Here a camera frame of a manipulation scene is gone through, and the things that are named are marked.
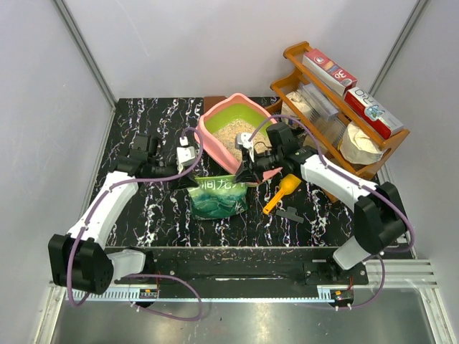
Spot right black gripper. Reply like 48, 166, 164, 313
233, 147, 283, 183

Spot green cat litter bag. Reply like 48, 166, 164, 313
187, 175, 248, 220

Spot yellow plastic litter scoop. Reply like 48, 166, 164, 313
262, 174, 301, 214

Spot black bag clip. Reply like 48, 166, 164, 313
275, 206, 304, 224

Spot pink green litter box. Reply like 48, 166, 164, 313
195, 93, 275, 175

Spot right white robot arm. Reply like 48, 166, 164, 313
235, 123, 410, 284

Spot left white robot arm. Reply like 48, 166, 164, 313
48, 134, 200, 295

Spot clear plastic box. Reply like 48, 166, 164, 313
299, 83, 339, 121

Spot red white box upper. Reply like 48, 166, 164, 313
302, 49, 357, 96

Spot red white box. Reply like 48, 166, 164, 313
344, 87, 404, 139
302, 49, 357, 96

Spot red white box lower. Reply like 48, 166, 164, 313
344, 87, 404, 139

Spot brown rectangular block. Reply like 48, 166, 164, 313
204, 96, 227, 103

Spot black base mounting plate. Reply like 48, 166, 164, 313
133, 247, 369, 286

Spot wooden two-tier shelf rack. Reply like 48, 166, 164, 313
266, 42, 410, 181

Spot beige paper bag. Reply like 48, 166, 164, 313
339, 122, 384, 165

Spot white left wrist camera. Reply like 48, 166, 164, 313
176, 137, 197, 173

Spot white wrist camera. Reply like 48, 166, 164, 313
176, 137, 197, 173
235, 133, 254, 154

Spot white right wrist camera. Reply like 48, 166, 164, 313
235, 133, 254, 154

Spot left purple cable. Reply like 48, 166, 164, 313
65, 127, 204, 322

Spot purple cable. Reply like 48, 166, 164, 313
65, 127, 204, 322
247, 114, 416, 311

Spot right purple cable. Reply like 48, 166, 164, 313
247, 114, 416, 311

